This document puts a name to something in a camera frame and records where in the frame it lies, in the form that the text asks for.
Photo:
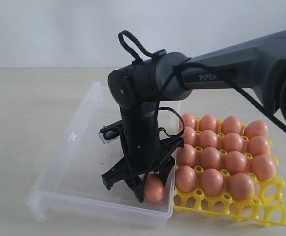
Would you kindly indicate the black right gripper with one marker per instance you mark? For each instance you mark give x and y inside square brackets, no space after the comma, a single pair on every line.
[145,151]

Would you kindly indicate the brown egg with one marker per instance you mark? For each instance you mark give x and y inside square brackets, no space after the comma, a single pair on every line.
[189,120]
[189,135]
[209,122]
[240,186]
[154,189]
[233,142]
[208,138]
[259,145]
[231,124]
[256,128]
[212,182]
[186,155]
[210,157]
[235,162]
[185,179]
[263,167]

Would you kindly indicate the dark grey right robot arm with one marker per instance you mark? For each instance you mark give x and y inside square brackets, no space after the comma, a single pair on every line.
[256,69]

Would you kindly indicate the clear plastic bin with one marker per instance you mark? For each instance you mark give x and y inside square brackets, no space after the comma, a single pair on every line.
[71,181]

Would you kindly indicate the yellow plastic egg tray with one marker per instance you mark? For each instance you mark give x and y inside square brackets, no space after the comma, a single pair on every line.
[266,206]

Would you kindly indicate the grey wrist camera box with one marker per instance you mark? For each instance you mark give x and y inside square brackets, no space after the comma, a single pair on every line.
[111,132]

